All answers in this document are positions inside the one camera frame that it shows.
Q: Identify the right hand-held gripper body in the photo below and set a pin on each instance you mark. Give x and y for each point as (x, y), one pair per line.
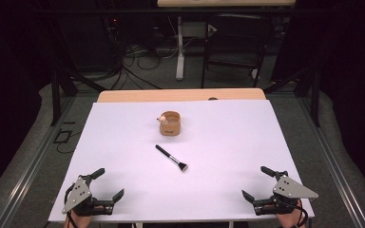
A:
(288, 189)

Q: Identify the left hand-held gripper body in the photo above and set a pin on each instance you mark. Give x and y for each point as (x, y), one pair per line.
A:
(79, 193)

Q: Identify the black makeup brush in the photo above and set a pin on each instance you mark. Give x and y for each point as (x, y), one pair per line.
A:
(168, 154)

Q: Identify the person's left hand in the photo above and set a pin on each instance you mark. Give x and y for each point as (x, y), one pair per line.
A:
(79, 222)

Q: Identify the person's right hand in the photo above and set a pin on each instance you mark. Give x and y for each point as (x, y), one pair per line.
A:
(290, 218)

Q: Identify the white table cover board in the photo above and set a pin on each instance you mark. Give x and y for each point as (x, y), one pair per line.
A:
(221, 152)

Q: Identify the round wooden cup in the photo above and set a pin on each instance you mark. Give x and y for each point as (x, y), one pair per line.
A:
(170, 128)

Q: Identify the small brown object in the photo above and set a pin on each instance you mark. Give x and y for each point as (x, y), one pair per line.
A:
(213, 98)

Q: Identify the light wooden table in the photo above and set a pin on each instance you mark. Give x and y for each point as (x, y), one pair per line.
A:
(171, 95)

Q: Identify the black chair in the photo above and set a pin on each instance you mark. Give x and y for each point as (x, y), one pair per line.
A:
(237, 34)

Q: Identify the white desk leg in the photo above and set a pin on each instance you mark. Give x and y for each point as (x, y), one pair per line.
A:
(180, 57)

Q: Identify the metal floor rail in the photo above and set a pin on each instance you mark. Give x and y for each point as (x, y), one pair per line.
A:
(34, 161)
(332, 164)

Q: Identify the black floor socket frame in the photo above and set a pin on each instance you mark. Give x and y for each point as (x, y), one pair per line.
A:
(62, 136)

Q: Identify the black metal frame stand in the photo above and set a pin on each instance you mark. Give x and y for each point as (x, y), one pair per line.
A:
(56, 98)
(314, 98)

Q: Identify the black horizontal frame bar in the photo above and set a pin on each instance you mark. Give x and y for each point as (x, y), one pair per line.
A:
(107, 11)

